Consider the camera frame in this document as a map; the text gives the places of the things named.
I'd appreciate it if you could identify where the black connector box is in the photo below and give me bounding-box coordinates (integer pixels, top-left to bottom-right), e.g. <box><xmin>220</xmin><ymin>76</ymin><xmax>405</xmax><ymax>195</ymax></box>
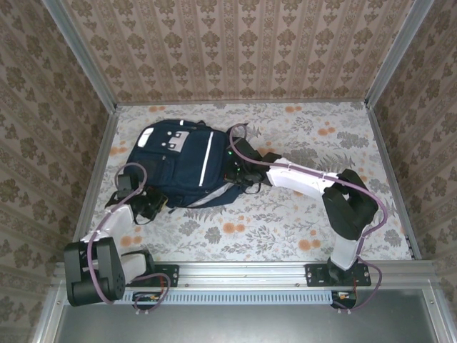
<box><xmin>331</xmin><ymin>291</ymin><xmax>358</xmax><ymax>309</ymax></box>
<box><xmin>132</xmin><ymin>291</ymin><xmax>166</xmax><ymax>310</ymax></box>

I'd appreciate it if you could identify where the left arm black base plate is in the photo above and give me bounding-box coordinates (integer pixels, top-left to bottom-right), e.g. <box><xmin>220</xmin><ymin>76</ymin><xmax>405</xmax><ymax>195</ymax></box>
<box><xmin>116</xmin><ymin>263</ymin><xmax>179</xmax><ymax>289</ymax></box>

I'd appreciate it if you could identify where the aluminium frame post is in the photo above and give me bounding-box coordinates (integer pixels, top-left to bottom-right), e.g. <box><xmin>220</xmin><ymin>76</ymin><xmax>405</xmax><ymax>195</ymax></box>
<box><xmin>41</xmin><ymin>0</ymin><xmax>118</xmax><ymax>112</ymax></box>
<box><xmin>364</xmin><ymin>0</ymin><xmax>436</xmax><ymax>108</ymax></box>

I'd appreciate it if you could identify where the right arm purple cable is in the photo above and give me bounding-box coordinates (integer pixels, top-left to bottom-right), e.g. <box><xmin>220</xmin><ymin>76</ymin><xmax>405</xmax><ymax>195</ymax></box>
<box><xmin>229</xmin><ymin>123</ymin><xmax>390</xmax><ymax>315</ymax></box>

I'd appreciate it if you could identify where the floral table cover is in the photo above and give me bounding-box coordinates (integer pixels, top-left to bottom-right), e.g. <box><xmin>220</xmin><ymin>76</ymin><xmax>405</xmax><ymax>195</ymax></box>
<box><xmin>96</xmin><ymin>101</ymin><xmax>414</xmax><ymax>264</ymax></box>

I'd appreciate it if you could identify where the aluminium mounting rail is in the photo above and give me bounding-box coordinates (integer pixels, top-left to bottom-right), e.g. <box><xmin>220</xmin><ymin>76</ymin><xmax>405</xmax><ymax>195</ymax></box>
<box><xmin>52</xmin><ymin>259</ymin><xmax>436</xmax><ymax>290</ymax></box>

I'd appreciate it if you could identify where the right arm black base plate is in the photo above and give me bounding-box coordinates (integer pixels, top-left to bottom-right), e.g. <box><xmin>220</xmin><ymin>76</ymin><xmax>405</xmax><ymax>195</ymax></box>
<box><xmin>305</xmin><ymin>263</ymin><xmax>372</xmax><ymax>288</ymax></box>

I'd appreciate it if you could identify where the grey metal sheet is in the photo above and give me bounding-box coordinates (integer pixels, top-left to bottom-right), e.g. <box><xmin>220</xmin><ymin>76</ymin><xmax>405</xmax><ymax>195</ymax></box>
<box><xmin>35</xmin><ymin>289</ymin><xmax>447</xmax><ymax>343</ymax></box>

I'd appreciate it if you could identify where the slotted grey cable duct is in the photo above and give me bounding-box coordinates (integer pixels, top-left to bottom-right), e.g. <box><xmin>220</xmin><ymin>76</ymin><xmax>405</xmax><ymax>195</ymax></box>
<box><xmin>121</xmin><ymin>289</ymin><xmax>335</xmax><ymax>305</ymax></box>

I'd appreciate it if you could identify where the navy blue backpack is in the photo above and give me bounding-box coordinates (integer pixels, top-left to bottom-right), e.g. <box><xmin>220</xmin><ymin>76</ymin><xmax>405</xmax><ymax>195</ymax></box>
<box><xmin>125</xmin><ymin>119</ymin><xmax>244</xmax><ymax>215</ymax></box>

